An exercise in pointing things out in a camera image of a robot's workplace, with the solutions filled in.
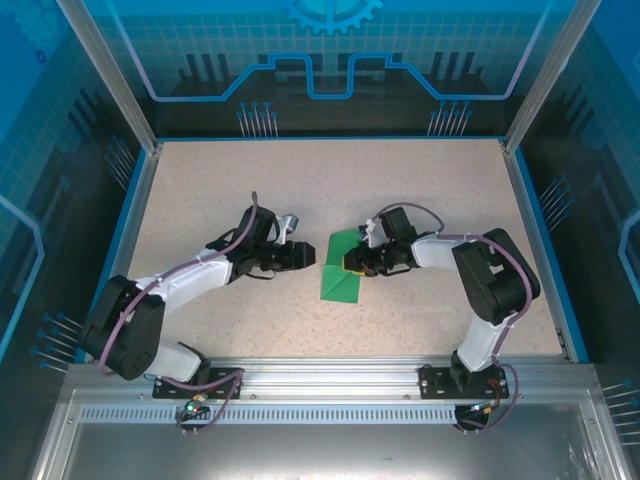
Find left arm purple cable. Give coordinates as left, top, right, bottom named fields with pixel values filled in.
left=98, top=190, right=260, bottom=436

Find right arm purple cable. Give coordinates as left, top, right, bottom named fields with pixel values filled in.
left=372, top=201, right=534, bottom=434

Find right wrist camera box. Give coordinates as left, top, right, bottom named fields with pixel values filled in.
left=357, top=218, right=384, bottom=249

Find aluminium mounting rail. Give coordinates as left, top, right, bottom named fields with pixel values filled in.
left=67, top=357, right=599, bottom=402

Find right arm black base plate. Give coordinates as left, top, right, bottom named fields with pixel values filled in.
left=418, top=364, right=511, bottom=401

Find aluminium frame post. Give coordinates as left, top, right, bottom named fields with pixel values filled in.
left=502, top=0, right=591, bottom=156
left=55, top=0, right=164, bottom=156

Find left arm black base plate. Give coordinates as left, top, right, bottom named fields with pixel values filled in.
left=152, top=367, right=246, bottom=401

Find slotted grey cable duct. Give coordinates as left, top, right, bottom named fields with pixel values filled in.
left=79, top=405, right=581, bottom=422

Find brass connector with green light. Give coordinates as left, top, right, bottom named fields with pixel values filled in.
left=182, top=393, right=209, bottom=416

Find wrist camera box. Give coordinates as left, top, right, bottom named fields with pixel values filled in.
left=357, top=218, right=384, bottom=249
left=277, top=213, right=302, bottom=244

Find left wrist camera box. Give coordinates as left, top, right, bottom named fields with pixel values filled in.
left=277, top=213, right=302, bottom=244

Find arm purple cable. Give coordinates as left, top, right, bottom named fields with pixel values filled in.
left=372, top=201, right=534, bottom=434
left=98, top=190, right=260, bottom=436

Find brass connector with orange wires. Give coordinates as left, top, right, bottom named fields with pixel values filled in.
left=469, top=398, right=502, bottom=417

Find green square paper sheet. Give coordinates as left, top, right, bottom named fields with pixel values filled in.
left=318, top=228, right=364, bottom=304

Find brushed steel tray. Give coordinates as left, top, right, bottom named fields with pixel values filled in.
left=29, top=389, right=626, bottom=480

